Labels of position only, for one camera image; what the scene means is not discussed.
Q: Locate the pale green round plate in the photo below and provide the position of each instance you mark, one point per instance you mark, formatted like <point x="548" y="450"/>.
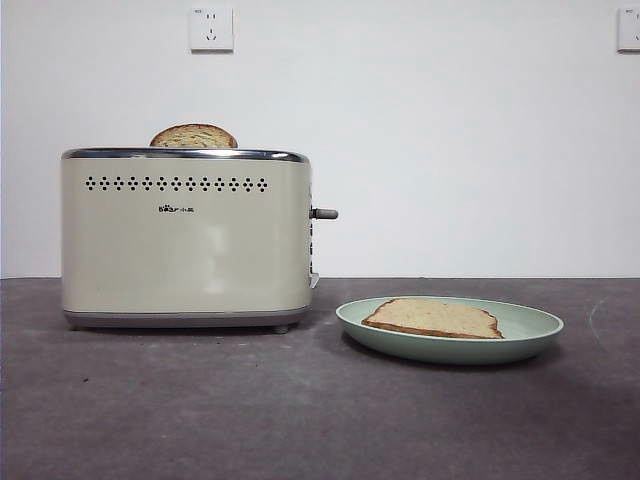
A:
<point x="530" y="330"/>

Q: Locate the cream toaster with chrome top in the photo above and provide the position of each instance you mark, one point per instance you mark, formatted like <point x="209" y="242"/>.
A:
<point x="185" y="240"/>

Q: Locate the brown round-topped bread slice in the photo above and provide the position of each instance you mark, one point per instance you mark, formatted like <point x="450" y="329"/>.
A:
<point x="195" y="137"/>

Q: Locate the square toast slice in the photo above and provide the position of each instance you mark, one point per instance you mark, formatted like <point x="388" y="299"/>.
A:
<point x="435" y="317"/>

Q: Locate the white wall socket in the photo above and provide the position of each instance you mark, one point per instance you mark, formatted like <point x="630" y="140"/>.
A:
<point x="211" y="30"/>
<point x="629" y="30"/>

